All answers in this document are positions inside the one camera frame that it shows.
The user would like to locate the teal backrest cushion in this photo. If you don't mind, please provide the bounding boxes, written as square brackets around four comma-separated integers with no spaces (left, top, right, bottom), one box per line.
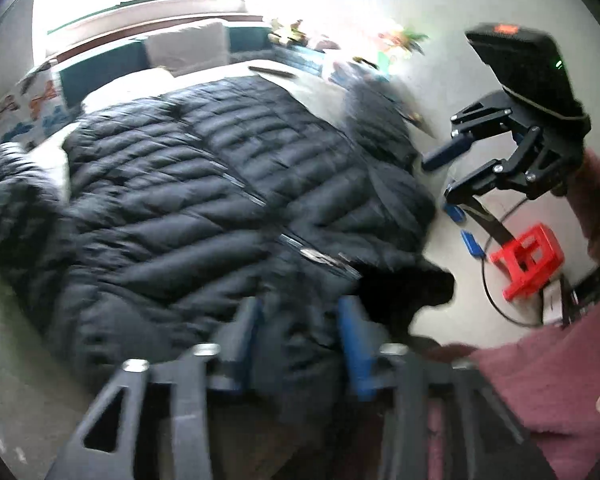
[59,24,272,107]

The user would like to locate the pink plush toy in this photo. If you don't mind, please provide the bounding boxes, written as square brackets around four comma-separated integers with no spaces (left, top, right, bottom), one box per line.
[310,35,342,54]

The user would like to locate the dark slim object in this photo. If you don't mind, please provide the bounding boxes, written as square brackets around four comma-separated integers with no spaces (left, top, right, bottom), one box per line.
[248,64,297,80]

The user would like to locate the black puffer jacket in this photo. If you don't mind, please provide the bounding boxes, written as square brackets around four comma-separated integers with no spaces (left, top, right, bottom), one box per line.
[0,76,456,426]

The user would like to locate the grey star quilted bed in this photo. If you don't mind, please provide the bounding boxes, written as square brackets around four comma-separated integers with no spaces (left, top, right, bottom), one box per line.
[0,55,437,461]

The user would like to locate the black cable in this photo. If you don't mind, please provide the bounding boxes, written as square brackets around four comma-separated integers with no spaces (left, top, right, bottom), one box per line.
[480,195,548,331]

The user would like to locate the red plastic stool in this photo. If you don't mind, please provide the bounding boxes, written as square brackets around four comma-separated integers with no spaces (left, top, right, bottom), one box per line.
[489,223,566,302]

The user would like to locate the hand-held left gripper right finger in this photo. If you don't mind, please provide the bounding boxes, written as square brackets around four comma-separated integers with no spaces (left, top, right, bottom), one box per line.
[337,295,546,480]

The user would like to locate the white card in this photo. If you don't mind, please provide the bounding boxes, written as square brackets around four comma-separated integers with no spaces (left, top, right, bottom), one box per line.
[544,279,567,327]

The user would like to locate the picture books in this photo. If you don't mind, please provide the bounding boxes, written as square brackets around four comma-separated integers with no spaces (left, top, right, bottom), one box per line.
[325,56,396,87]

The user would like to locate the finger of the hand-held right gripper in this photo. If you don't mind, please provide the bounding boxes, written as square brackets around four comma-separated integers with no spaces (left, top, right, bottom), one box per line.
[422,91,520,171]
[443,126,544,260]

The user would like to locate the grey cushion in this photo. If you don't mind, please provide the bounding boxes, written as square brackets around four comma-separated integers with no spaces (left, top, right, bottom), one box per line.
[144,19,232,73]

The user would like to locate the black box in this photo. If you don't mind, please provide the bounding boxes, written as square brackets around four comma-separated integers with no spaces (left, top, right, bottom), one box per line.
[562,266,600,323]

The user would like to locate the orange green toy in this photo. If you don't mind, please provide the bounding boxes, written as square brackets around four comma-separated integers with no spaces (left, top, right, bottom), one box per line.
[379,24,429,57]

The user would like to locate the butterfly print pillow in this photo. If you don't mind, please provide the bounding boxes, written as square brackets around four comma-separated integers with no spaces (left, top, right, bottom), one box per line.
[0,62,67,148]

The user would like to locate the blue window seat mat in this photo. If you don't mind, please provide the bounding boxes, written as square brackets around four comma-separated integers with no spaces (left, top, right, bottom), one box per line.
[271,44,332,79]

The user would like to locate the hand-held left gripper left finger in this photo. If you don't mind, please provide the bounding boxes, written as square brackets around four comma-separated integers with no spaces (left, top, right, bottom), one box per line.
[50,297,263,480]

